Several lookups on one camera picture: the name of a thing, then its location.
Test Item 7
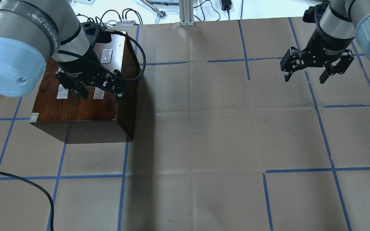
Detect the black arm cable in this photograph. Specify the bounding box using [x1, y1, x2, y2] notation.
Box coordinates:
[0, 168, 54, 231]

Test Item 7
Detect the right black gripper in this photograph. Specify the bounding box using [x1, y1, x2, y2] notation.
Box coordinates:
[280, 29, 354, 84]

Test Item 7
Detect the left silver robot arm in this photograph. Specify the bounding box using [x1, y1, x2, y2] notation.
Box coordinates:
[0, 0, 127, 102]

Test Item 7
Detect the black power adapter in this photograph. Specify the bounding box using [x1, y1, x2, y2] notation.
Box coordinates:
[220, 0, 232, 11]

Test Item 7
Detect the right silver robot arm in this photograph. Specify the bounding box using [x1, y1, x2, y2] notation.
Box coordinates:
[280, 0, 370, 84]

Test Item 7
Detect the dark wooden drawer cabinet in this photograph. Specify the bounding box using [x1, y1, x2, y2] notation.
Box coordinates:
[29, 30, 140, 144]

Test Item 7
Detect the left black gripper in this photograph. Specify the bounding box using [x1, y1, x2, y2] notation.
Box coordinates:
[56, 59, 127, 103]

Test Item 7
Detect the aluminium frame post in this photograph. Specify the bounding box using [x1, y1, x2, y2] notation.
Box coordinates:
[179, 0, 194, 26]

